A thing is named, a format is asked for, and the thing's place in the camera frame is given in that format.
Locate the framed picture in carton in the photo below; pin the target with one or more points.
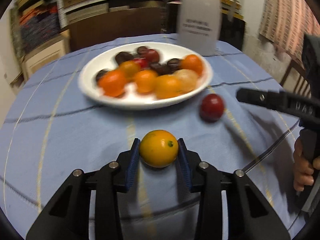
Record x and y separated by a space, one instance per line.
50 51

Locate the yellow orange top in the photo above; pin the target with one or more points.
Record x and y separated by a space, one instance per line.
129 68

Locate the striped pink curtain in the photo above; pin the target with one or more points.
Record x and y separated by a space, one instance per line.
285 22

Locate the blue patterned box stack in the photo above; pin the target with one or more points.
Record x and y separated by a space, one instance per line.
38 26

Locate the person right hand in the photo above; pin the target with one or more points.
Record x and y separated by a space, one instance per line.
302 168

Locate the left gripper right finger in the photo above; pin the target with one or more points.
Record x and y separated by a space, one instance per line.
250 215

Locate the blue checked tablecloth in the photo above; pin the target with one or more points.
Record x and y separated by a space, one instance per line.
52 129

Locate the small dark chestnut fruit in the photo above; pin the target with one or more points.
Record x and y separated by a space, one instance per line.
100 74

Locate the grey thermos jug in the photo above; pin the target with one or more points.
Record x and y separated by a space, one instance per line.
199 25

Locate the dark wooden board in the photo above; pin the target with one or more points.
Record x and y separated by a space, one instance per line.
107 27

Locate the brown wooden chair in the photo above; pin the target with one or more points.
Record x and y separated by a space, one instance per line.
294 80

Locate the small red cherry tomato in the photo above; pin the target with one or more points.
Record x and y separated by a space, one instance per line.
142 62

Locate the orange tangerine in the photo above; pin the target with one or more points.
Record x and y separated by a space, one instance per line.
167 86
145 81
113 83
194 63

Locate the dark mangosteen top pile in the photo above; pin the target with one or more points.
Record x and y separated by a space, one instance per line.
160 69

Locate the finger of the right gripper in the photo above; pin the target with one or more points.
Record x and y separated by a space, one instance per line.
266 99

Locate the large yellow orange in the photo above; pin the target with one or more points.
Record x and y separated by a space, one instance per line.
158 149

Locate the dark red plum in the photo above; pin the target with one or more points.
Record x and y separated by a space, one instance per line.
212 108
151 55

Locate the white oval plate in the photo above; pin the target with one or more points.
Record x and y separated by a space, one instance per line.
131 99

